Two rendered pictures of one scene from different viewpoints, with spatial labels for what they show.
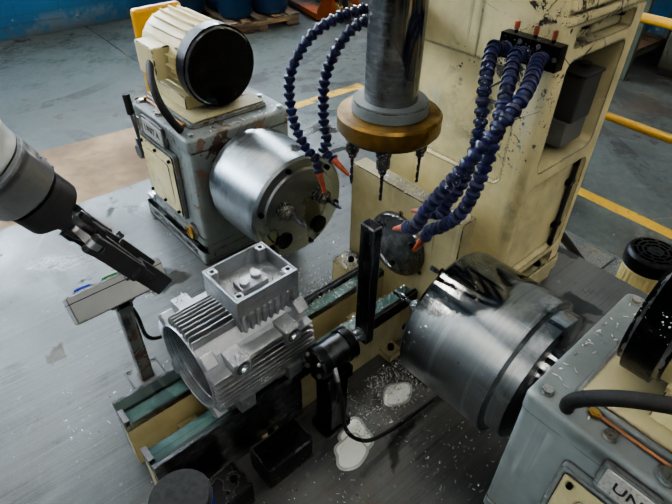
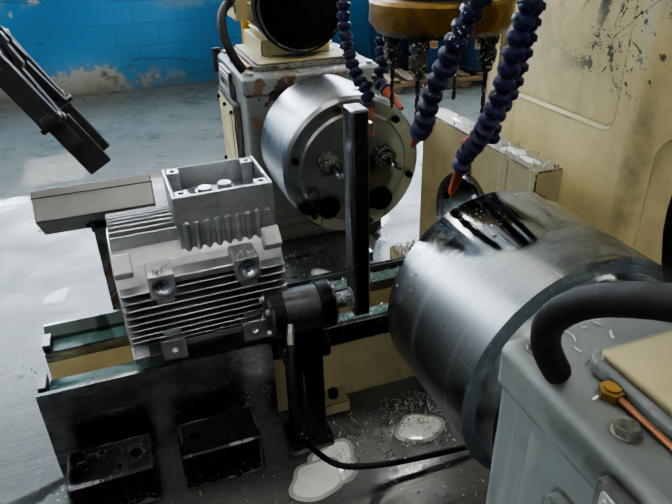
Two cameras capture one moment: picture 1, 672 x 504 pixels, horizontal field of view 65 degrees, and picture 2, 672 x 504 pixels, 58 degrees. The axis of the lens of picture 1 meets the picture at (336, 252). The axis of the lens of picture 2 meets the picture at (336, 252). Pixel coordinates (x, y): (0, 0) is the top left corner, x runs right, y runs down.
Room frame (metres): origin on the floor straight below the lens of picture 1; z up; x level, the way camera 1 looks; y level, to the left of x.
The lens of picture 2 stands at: (0.05, -0.28, 1.42)
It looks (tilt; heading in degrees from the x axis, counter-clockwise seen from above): 29 degrees down; 23
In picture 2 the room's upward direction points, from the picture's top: 2 degrees counter-clockwise
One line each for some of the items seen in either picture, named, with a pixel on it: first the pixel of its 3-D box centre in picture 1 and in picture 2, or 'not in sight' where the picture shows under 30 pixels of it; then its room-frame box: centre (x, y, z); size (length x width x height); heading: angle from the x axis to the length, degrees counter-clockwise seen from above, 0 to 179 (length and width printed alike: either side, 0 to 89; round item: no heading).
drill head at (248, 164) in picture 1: (262, 181); (326, 142); (1.09, 0.18, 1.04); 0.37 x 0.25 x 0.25; 42
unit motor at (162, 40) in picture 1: (184, 101); (270, 56); (1.27, 0.39, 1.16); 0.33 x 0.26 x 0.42; 42
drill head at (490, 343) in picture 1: (503, 350); (549, 348); (0.57, -0.28, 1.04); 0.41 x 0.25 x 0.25; 42
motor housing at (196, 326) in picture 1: (237, 336); (197, 271); (0.62, 0.17, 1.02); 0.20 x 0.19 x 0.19; 133
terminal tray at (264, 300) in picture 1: (251, 286); (218, 202); (0.65, 0.14, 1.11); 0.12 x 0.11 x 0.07; 133
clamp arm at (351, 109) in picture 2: (366, 286); (355, 217); (0.63, -0.05, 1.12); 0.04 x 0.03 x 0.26; 132
